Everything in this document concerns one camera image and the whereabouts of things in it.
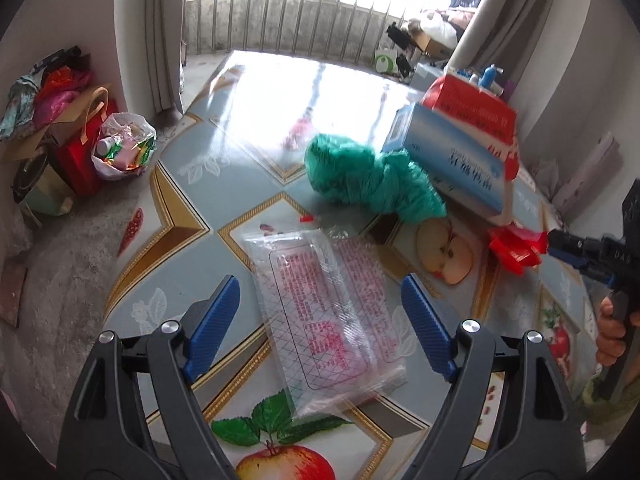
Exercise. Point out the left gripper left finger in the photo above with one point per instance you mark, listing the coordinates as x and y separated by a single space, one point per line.
133 413

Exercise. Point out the white trash bag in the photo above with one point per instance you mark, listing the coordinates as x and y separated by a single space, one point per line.
124 147

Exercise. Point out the right hand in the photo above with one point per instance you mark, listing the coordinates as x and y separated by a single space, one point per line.
610 338

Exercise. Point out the pink rolled mat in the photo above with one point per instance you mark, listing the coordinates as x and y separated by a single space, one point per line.
586 174

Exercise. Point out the red plastic wrapper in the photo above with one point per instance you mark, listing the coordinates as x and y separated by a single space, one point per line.
517 248

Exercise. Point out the blue white carton box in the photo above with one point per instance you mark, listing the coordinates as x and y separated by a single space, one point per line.
458 166

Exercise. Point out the red white paper bag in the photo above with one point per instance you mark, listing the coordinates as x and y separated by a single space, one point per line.
485 118

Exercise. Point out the blue bottle on cabinet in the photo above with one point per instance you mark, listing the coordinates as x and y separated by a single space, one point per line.
487 80

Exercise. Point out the clear printed plastic bag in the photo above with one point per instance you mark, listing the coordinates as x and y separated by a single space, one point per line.
323 296

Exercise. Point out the green plastic bag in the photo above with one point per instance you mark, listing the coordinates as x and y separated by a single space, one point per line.
346 172

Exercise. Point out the patterned tablecloth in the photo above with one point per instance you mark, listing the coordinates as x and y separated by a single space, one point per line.
234 166

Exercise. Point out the pile of bags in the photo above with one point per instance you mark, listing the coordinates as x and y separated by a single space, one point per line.
48 130

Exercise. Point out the balcony railing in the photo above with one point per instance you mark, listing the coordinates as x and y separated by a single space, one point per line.
334 30

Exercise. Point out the grey curtain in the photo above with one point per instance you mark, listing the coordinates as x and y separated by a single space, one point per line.
148 35

